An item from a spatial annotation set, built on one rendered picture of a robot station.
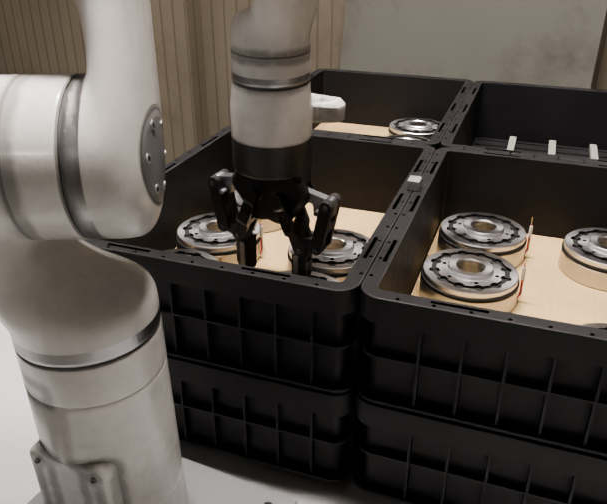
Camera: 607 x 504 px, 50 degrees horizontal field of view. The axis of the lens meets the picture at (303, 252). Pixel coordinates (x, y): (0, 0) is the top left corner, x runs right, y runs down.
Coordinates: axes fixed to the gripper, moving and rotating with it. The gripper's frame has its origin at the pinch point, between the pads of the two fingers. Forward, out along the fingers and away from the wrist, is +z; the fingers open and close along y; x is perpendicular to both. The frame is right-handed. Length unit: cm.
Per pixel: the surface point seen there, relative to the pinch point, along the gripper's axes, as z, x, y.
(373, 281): -5.7, -6.9, 13.4
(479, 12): 9, 201, -26
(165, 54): 44, 212, -178
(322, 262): 2.1, 5.7, 3.0
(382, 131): 8, 63, -11
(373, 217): 5.9, 25.5, 1.4
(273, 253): 5.5, 10.0, -5.7
